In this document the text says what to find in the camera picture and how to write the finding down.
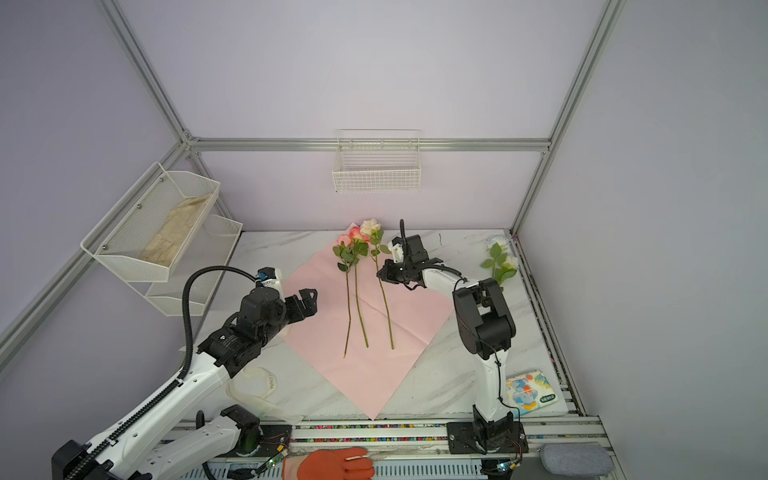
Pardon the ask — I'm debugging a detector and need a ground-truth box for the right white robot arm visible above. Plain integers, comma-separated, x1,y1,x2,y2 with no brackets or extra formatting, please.
377,233,522,454

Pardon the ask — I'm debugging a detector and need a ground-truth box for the white wire wall basket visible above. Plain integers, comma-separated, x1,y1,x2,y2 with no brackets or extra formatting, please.
332,129,422,194

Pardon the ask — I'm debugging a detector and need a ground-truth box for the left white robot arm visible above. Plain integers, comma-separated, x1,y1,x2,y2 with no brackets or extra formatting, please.
51,265,318,479

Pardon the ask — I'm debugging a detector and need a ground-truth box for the cream ribbon roll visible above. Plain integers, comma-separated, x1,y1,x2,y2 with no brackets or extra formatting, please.
226,366,304,425

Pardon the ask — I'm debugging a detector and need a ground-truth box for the deep pink fake rose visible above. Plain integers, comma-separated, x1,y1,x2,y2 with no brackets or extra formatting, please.
349,227,369,348

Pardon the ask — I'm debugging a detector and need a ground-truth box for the beige cloth in shelf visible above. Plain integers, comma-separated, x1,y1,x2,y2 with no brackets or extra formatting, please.
140,194,211,267

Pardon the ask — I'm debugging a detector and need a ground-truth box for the upper white mesh shelf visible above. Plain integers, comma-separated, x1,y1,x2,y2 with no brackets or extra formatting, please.
80,162,220,283

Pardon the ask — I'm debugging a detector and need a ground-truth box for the lower white mesh shelf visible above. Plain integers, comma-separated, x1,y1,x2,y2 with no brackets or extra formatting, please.
143,214,244,318

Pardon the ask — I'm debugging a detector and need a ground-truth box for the light pink fake rose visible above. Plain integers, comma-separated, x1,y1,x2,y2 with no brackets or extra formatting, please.
333,234,355,357

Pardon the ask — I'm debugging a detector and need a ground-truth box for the pink purple wrapping paper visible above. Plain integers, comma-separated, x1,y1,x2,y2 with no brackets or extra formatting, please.
283,238,454,419

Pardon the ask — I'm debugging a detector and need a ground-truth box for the cream fake rose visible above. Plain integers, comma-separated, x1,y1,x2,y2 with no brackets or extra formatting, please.
360,219,395,350

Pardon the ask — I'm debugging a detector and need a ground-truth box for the grey cloth pad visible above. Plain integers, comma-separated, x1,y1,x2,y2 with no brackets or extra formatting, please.
540,443,614,478

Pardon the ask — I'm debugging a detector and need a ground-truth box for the white mesh shelf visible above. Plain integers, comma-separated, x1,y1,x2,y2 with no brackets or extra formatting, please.
80,162,220,283
143,214,244,318

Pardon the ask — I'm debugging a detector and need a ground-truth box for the orange rubber glove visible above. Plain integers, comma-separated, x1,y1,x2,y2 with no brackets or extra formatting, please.
282,447,375,480

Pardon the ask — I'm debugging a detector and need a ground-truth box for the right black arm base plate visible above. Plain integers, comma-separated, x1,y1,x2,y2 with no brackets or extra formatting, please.
446,406,529,455

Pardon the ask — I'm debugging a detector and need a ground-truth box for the colourful tissue pack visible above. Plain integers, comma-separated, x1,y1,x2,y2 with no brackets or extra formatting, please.
502,370,569,417

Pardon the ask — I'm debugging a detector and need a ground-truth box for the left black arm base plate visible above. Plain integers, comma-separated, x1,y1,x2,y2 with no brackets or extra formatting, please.
219,405,292,457

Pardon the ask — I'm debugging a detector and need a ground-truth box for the white fake rose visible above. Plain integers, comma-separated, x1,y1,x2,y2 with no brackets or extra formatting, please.
480,236,519,287

